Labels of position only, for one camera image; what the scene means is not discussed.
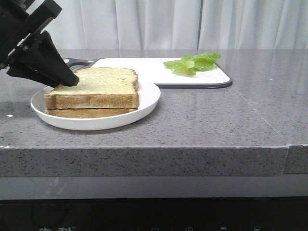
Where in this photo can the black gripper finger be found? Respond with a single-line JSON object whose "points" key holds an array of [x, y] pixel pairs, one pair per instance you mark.
{"points": [[39, 50], [45, 74]]}

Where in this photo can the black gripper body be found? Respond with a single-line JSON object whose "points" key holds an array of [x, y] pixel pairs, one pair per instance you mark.
{"points": [[19, 30]]}

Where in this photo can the toasted bread slice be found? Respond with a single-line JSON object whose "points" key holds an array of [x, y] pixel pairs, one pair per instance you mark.
{"points": [[89, 112], [102, 87]]}

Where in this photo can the green lettuce leaf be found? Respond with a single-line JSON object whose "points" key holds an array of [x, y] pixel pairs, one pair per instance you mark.
{"points": [[190, 65]]}

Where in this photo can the white curtain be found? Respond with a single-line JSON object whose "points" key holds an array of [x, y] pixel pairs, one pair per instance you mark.
{"points": [[180, 24]]}

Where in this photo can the white cutting board grey rim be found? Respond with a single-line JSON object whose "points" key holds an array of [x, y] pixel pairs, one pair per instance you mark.
{"points": [[154, 71]]}

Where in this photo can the white round plate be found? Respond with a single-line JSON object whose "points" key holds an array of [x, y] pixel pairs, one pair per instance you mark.
{"points": [[149, 95]]}

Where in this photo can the black appliance control panel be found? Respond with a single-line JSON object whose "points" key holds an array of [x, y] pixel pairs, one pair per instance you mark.
{"points": [[156, 214]]}

